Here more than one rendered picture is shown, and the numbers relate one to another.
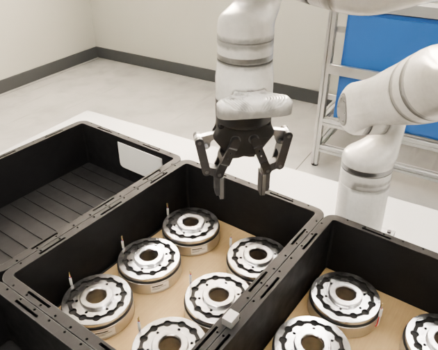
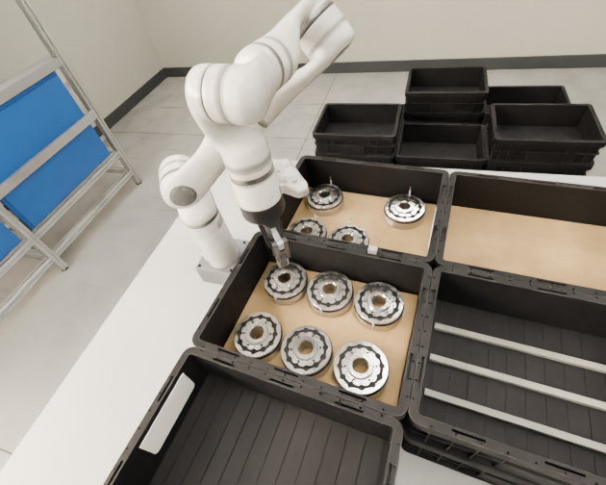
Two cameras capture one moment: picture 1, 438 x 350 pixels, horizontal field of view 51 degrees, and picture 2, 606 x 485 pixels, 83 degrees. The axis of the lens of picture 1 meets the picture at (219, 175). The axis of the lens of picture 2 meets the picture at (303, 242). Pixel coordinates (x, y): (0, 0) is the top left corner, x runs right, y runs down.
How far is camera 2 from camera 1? 0.70 m
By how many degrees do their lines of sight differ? 70
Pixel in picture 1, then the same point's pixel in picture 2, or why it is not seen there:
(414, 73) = not seen: hidden behind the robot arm
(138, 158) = (166, 414)
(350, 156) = (203, 215)
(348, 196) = (219, 233)
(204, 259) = (284, 321)
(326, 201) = (156, 293)
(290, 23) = not seen: outside the picture
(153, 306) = (340, 337)
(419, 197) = (42, 301)
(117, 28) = not seen: outside the picture
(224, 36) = (264, 158)
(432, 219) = (179, 231)
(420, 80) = (275, 103)
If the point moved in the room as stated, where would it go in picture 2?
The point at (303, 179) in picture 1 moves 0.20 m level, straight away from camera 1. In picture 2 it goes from (120, 315) to (56, 322)
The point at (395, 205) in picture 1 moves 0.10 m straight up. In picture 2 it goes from (164, 249) to (149, 229)
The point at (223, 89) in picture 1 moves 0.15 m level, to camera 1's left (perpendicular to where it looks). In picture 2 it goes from (275, 192) to (299, 265)
